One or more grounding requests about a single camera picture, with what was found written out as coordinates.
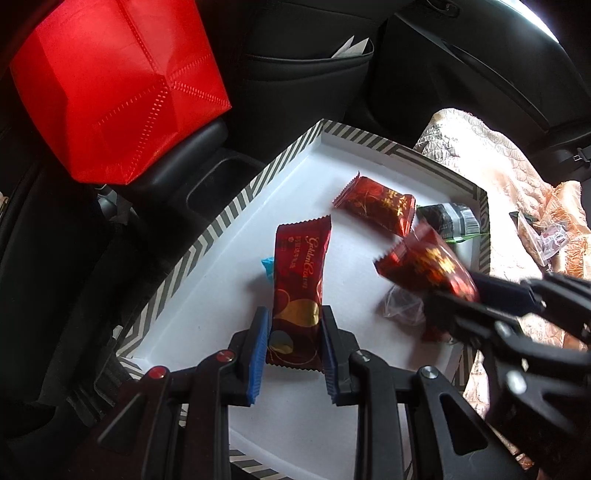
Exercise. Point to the clear wrapped dark snack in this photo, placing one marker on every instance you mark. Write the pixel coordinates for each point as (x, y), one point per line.
(404, 307)

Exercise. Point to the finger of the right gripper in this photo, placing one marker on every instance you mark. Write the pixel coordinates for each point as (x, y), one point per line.
(469, 322)
(505, 296)

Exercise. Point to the red fabric bag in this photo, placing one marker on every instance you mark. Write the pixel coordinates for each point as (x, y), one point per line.
(113, 85)

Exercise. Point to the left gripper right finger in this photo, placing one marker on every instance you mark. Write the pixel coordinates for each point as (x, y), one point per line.
(356, 377)

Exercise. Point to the red Golden Crown snack bar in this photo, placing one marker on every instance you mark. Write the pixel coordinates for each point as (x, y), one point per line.
(298, 269)

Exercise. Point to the blue wrapper snack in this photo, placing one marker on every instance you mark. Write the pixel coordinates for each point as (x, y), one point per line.
(268, 266)

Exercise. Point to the red gold snack packet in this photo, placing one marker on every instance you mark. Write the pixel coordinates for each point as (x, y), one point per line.
(377, 203)

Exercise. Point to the peach embroidered fringed cloth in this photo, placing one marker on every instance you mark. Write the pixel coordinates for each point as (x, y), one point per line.
(466, 145)

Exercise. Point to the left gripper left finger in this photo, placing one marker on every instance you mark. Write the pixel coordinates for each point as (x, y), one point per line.
(230, 377)

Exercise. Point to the black seat belt buckle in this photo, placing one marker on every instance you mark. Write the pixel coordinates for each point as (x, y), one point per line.
(583, 155)

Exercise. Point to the white papers in pocket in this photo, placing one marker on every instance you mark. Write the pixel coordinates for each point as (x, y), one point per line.
(351, 49)

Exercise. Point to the white striped-edge box tray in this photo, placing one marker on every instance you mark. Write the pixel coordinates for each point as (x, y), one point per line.
(294, 430)

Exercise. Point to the black car seat back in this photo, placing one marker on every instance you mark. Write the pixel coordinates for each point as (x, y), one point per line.
(276, 64)

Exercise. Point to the clear pink snack packet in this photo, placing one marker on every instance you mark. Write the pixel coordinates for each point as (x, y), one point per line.
(542, 245)

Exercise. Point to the black white snack packet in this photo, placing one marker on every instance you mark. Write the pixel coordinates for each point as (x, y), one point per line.
(455, 223)

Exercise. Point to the red gold candy packet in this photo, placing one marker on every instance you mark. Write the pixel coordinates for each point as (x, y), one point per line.
(423, 262)

